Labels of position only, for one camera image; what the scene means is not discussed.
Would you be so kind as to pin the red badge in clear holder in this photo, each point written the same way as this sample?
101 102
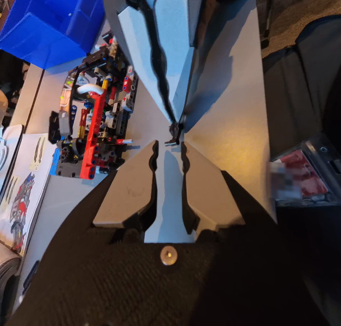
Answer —
314 171

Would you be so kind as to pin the small black connector piece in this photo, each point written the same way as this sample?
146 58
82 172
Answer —
174 134

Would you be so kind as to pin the toy brick car assembly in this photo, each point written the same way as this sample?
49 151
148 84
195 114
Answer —
93 123

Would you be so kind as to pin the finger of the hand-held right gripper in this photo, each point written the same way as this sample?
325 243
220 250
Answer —
138 44
175 38

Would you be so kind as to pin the grey desk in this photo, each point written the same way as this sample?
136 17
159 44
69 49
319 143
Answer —
234 118

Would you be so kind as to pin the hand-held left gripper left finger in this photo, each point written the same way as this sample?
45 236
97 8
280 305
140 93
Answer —
127 195

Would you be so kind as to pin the blue storage bin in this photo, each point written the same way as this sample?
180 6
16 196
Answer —
53 25

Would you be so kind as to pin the open instruction booklet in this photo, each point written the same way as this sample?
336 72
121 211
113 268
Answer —
26 198

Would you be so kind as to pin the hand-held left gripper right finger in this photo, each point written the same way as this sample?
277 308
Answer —
213 195

